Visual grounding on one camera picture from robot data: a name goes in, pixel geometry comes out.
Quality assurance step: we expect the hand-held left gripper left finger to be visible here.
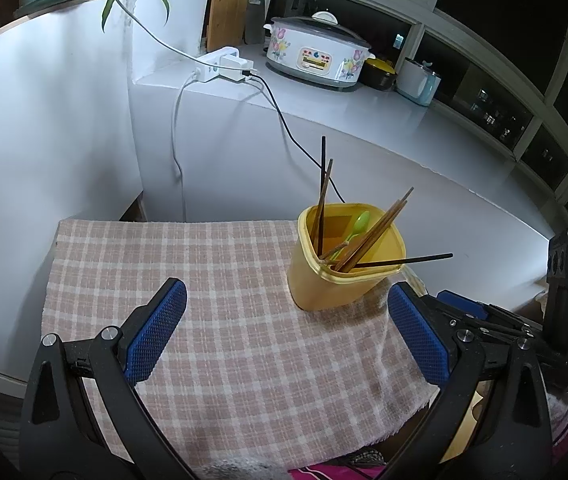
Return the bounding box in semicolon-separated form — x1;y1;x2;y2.
19;277;199;480

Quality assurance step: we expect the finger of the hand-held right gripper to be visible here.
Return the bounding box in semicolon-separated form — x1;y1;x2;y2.
464;315;534;341
436;289;547;333

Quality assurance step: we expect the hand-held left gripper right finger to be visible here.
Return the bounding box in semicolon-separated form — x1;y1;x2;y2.
379;281;554;480

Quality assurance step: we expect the black chopstick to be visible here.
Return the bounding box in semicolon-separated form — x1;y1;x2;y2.
354;253;454;268
318;136;327;256

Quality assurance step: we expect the brown red-tipped chopstick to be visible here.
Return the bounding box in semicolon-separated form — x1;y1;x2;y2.
344;199;409;272
314;159;335;257
334;187;415;273

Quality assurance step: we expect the yellow plastic container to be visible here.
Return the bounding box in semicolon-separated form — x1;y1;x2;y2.
286;202;407;312

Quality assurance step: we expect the green plastic spoon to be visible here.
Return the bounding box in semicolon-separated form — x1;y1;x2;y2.
321;210;372;261

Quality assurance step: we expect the pink checked cloth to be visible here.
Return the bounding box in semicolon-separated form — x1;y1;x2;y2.
39;217;447;478

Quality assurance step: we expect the pink clothing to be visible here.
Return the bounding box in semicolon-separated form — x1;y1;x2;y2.
286;400;568;480

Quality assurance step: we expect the white and blue appliance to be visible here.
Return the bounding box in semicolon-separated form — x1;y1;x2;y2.
395;57;443;107

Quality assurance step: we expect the black pot with yellow lid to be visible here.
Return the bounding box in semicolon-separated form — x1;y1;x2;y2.
360;57;399;92

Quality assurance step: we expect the white power strip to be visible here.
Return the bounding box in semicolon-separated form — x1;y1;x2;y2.
190;46;255;85

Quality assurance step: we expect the white charger plug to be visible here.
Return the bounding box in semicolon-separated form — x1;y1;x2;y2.
221;57;255;82

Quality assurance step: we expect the white floral rice cooker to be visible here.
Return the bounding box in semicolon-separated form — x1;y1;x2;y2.
263;10;377;92

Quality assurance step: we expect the dark glass window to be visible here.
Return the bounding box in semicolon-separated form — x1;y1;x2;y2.
264;0;568;241

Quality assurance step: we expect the dark grey box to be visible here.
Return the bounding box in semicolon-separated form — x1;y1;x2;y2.
245;0;268;46

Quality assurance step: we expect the wooden board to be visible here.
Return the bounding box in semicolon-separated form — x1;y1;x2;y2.
205;0;255;55

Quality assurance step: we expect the white power strip cable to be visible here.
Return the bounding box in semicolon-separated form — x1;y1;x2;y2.
171;70;199;223

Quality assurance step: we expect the black power cable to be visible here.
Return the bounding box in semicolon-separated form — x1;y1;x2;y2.
244;72;347;206

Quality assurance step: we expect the thin white cable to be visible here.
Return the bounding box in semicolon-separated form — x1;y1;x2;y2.
114;0;202;67

